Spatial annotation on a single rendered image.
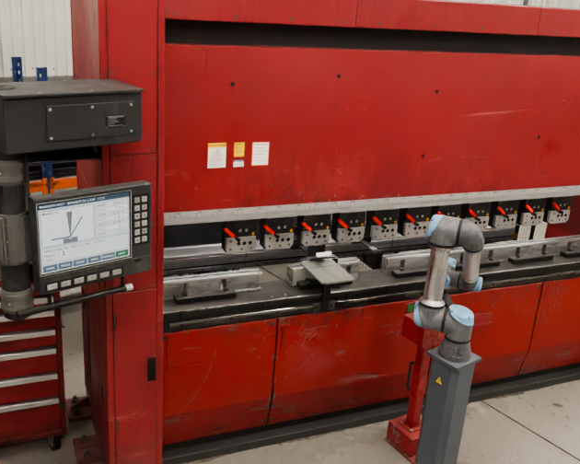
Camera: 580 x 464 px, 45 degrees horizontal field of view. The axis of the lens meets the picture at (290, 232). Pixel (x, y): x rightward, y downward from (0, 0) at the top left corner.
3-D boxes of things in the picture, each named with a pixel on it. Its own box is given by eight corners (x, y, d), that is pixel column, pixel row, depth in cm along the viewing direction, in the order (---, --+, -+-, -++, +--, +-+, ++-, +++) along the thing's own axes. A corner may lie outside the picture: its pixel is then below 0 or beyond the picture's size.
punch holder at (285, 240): (264, 250, 339) (266, 218, 334) (259, 244, 347) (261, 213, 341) (293, 248, 345) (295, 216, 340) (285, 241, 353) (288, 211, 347)
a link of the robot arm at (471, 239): (490, 218, 299) (482, 279, 338) (464, 214, 303) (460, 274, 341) (485, 238, 293) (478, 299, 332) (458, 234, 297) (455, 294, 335)
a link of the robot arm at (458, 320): (469, 344, 310) (473, 317, 306) (438, 337, 315) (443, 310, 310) (472, 332, 321) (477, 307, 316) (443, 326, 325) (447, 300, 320)
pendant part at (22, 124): (17, 335, 246) (-1, 95, 216) (-7, 308, 263) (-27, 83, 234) (145, 301, 277) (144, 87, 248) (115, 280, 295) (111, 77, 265)
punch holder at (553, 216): (548, 224, 410) (553, 197, 404) (538, 219, 417) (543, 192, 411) (567, 222, 416) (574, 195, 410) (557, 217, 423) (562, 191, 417)
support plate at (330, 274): (322, 284, 331) (322, 283, 331) (299, 263, 354) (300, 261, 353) (355, 281, 338) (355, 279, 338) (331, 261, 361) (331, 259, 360)
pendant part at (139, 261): (39, 296, 244) (33, 200, 232) (26, 284, 253) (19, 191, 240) (152, 271, 272) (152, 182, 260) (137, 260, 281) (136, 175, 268)
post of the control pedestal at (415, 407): (411, 429, 374) (424, 341, 355) (404, 423, 378) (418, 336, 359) (419, 426, 376) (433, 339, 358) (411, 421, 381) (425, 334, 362)
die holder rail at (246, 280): (162, 301, 329) (163, 283, 326) (159, 295, 334) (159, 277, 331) (261, 289, 348) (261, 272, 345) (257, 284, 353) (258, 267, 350)
